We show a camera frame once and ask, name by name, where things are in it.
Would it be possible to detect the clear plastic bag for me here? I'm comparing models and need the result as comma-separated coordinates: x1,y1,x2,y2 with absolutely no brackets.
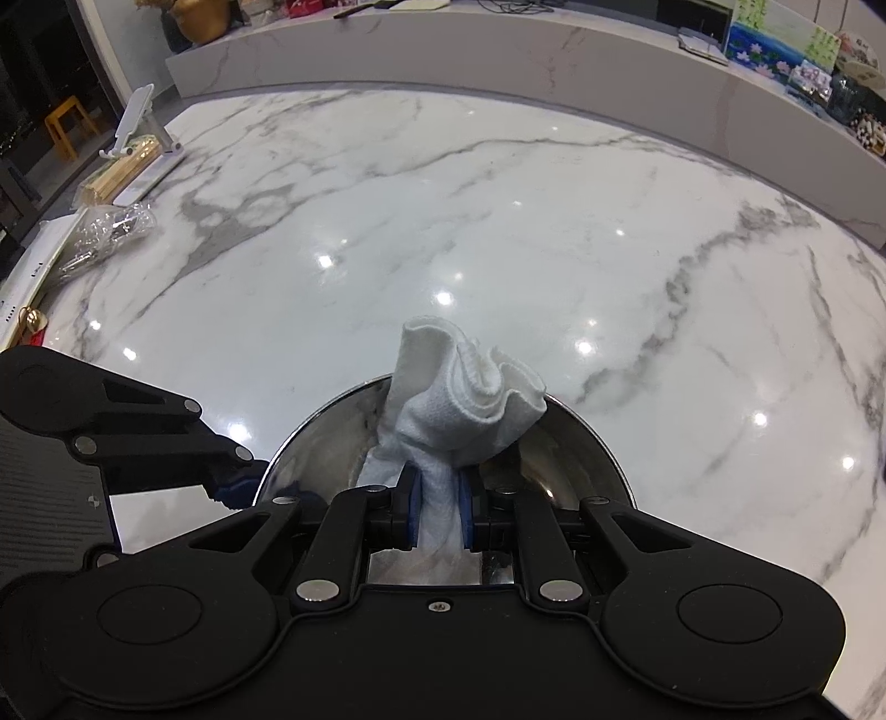
55,200,159,284

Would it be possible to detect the small photo card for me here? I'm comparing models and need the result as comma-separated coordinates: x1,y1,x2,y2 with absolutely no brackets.
785,59,836,106

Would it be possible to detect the gold vase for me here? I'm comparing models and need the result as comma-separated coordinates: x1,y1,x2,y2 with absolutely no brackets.
169,0,231,44

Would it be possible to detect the white cloth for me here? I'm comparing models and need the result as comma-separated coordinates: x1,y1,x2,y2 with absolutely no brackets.
356,315,548,555

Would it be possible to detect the white phone stand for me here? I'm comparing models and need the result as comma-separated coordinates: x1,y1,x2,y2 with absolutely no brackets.
97,83,186,165

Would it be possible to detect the grey notebook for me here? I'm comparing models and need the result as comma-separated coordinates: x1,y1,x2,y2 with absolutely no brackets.
674,28,733,68

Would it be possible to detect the dark patterned box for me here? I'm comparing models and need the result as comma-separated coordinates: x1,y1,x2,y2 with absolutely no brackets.
827,69,886,134

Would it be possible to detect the clear box of wooden sticks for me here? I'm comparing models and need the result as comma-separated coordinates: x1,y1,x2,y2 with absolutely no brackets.
76,135,168,209

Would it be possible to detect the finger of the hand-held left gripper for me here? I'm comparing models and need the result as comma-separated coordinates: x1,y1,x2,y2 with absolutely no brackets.
69,367,271,512

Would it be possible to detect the round paper fan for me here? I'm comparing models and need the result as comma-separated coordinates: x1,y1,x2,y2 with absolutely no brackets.
834,28,886,79

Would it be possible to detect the lotus pond painting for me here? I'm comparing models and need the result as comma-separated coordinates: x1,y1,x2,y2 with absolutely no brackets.
720,0,842,89

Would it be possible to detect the stainless steel bowl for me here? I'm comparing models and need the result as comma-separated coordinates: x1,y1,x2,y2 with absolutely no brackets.
253,372,639,586

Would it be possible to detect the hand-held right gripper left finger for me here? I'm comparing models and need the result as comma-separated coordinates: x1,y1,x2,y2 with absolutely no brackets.
183,464,421,608

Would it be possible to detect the white flat box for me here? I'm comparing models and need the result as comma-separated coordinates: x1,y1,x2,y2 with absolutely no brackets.
0,211,91,347

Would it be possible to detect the yellow stool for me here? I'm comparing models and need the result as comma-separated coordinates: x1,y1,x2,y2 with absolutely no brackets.
45,95,99,144

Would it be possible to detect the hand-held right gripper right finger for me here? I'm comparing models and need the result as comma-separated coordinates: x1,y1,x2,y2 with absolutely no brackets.
455,471,702,605

